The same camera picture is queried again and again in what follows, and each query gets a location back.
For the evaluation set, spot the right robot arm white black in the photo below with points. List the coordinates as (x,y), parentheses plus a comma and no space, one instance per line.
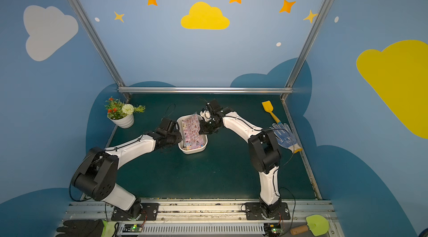
(263,148)

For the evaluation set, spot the white pot artificial flowers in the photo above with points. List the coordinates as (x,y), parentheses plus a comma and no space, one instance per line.
(122,114)

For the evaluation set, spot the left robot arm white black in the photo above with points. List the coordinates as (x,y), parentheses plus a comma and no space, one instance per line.
(96,176)

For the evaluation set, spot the black green glove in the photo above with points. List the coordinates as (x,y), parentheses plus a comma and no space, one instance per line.
(87,228)

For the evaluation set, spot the aluminium frame post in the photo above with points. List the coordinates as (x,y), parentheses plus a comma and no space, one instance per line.
(95,39)
(312,35)

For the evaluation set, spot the aluminium frame left post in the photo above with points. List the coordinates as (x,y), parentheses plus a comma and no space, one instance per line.
(95,39)

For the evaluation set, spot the white plastic storage box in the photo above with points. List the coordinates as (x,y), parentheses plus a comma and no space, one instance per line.
(180,145)

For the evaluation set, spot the aluminium frame back bar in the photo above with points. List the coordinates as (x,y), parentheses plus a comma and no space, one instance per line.
(205,90)

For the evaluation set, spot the aluminium frame right post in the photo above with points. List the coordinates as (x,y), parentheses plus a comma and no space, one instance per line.
(312,35)

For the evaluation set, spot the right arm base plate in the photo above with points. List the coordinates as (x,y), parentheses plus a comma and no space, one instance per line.
(258,211)

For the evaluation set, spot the pink bear sticker sheet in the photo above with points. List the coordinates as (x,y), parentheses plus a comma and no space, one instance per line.
(191,130)

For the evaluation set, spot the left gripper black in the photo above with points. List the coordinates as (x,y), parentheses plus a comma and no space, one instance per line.
(175,135)

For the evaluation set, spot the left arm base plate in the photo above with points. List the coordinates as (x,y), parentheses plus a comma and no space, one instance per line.
(150,211)

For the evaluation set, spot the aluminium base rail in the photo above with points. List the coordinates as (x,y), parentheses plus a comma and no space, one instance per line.
(173,211)

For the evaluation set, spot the white vented cable duct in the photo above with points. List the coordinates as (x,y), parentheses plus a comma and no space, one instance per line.
(204,229)

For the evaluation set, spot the yellow toy shovel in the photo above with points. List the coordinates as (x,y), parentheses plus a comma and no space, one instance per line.
(268,107)

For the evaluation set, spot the blue dotted work glove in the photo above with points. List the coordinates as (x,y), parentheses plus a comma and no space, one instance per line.
(285,137)

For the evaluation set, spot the green toy trowel wooden handle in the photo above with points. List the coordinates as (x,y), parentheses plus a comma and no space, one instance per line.
(317,224)

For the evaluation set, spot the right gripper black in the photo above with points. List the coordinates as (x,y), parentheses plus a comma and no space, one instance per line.
(205,126)

